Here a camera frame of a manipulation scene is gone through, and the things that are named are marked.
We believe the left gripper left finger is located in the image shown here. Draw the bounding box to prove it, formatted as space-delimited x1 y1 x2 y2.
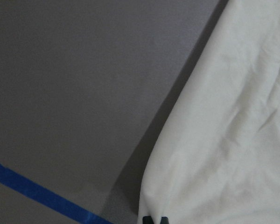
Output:
142 216 154 224

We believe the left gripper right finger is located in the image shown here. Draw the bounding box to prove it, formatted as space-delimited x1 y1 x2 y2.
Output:
160 217 169 224

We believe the cream long-sleeve printed shirt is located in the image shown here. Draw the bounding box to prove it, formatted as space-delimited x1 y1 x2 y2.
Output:
137 0 280 224

